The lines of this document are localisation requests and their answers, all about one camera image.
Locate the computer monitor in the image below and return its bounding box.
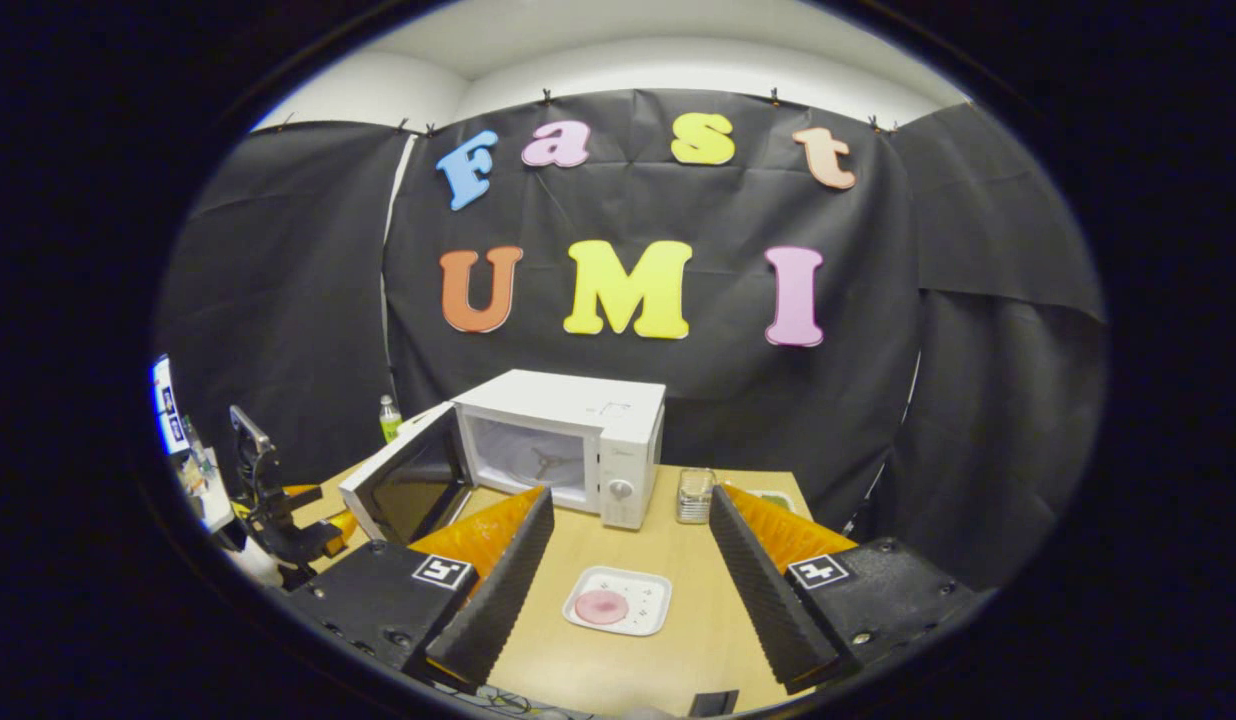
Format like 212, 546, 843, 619
153, 355, 189, 456

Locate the small clear glass container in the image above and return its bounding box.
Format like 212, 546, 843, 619
676, 467, 719, 526

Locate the pink ham slice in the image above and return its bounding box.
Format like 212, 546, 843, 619
575, 589, 631, 626

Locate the white microwave oven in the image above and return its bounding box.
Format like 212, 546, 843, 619
338, 368, 667, 547

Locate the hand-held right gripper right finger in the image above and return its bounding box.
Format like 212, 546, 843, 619
708, 483, 984, 698

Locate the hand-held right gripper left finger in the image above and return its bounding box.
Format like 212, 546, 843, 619
278, 487, 557, 696

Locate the white square plate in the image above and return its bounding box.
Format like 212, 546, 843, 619
562, 566, 673, 638

